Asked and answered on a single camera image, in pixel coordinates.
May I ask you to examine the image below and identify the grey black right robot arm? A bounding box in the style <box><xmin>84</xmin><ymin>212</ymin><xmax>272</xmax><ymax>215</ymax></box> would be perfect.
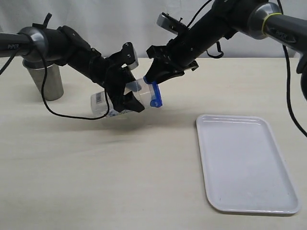
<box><xmin>145</xmin><ymin>0</ymin><xmax>307</xmax><ymax>95</ymax></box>

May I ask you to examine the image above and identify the white backdrop curtain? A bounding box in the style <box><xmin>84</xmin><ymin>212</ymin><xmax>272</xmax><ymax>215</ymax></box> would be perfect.
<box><xmin>0</xmin><ymin>0</ymin><xmax>307</xmax><ymax>59</ymax></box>

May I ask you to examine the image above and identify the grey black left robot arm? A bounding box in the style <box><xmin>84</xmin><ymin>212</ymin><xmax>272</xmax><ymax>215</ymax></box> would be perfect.
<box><xmin>0</xmin><ymin>24</ymin><xmax>145</xmax><ymax>112</ymax></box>

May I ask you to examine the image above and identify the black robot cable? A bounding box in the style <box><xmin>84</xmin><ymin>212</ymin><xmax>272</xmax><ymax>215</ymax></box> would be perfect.
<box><xmin>187</xmin><ymin>0</ymin><xmax>307</xmax><ymax>137</ymax></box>
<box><xmin>0</xmin><ymin>47</ymin><xmax>113</xmax><ymax>120</ymax></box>

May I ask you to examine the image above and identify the clear plastic tall container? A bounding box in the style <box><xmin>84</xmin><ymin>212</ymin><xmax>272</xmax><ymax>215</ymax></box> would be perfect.
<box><xmin>91</xmin><ymin>79</ymin><xmax>156</xmax><ymax>117</ymax></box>

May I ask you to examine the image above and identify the blue plastic lid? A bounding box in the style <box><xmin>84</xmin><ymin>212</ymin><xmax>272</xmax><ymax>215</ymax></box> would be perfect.
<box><xmin>143</xmin><ymin>77</ymin><xmax>163</xmax><ymax>108</ymax></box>

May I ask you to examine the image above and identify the white rectangular plastic tray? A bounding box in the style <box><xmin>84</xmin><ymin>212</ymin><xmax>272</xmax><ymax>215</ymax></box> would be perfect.
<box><xmin>196</xmin><ymin>114</ymin><xmax>301</xmax><ymax>216</ymax></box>

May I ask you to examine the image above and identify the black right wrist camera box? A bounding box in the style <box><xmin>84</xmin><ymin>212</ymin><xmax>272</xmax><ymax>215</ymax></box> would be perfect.
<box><xmin>156</xmin><ymin>12</ymin><xmax>188</xmax><ymax>35</ymax></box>

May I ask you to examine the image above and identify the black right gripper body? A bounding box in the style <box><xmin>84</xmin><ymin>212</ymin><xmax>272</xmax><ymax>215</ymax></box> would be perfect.
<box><xmin>146</xmin><ymin>38</ymin><xmax>199</xmax><ymax>72</ymax></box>

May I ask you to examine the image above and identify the stainless steel cup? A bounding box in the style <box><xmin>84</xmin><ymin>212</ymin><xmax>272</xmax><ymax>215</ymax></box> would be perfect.
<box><xmin>23</xmin><ymin>59</ymin><xmax>64</xmax><ymax>101</ymax></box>

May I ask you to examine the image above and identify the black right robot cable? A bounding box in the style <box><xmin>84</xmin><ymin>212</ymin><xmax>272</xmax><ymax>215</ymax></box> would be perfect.
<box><xmin>187</xmin><ymin>0</ymin><xmax>307</xmax><ymax>137</ymax></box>

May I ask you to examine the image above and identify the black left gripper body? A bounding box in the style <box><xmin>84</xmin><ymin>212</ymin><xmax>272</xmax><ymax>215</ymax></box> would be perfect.
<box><xmin>103</xmin><ymin>65</ymin><xmax>136</xmax><ymax>108</ymax></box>

